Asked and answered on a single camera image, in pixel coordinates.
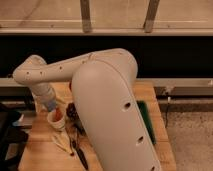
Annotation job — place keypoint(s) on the white paper cup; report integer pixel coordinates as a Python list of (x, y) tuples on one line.
[(57, 125)]

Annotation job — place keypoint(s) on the red pepper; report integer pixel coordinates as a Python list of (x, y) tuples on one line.
[(58, 114)]

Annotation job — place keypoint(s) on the small dark toy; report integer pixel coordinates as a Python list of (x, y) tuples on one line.
[(79, 127)]

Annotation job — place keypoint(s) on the green plastic tray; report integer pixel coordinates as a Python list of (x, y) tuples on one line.
[(147, 120)]

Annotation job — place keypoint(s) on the black handled knife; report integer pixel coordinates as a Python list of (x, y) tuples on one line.
[(80, 152)]

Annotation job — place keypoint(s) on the black chair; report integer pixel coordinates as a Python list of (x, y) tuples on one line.
[(10, 134)]

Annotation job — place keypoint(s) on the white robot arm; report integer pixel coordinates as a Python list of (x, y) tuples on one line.
[(102, 90)]

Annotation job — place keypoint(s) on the dark grape bunch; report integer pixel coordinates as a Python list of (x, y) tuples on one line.
[(71, 111)]

